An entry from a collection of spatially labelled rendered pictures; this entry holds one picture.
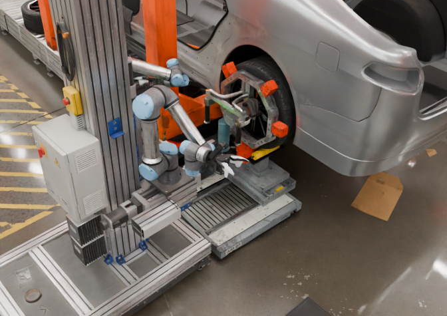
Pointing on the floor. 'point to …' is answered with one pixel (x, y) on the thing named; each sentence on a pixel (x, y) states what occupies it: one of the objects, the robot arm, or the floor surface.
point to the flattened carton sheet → (379, 195)
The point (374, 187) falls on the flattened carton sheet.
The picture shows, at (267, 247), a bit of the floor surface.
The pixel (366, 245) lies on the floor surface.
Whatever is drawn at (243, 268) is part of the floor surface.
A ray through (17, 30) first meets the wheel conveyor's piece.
